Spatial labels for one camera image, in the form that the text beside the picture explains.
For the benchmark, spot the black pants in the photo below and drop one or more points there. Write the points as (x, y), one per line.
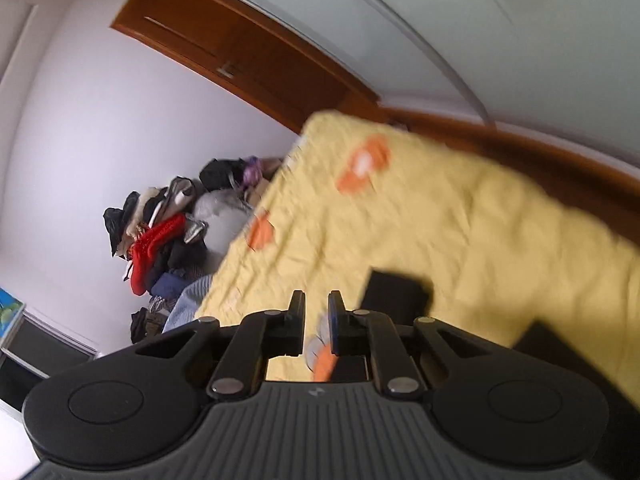
(395, 292)

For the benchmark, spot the pile of clothes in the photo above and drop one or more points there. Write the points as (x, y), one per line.
(155, 245)

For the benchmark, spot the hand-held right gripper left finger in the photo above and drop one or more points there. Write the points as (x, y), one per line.
(296, 325)

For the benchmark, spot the yellow carrot print blanket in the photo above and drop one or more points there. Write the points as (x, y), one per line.
(450, 220)

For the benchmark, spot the blue green box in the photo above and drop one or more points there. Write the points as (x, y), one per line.
(7, 312)

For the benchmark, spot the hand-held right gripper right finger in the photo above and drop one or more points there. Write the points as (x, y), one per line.
(335, 330)

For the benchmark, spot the grey plastic bag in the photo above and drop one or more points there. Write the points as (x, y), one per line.
(220, 222)

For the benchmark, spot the dark cabinet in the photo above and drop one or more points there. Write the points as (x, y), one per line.
(30, 355)

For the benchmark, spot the brown wooden door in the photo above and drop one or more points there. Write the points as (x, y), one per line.
(240, 50)

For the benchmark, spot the light blue knit blanket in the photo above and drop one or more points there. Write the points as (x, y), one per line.
(187, 305)

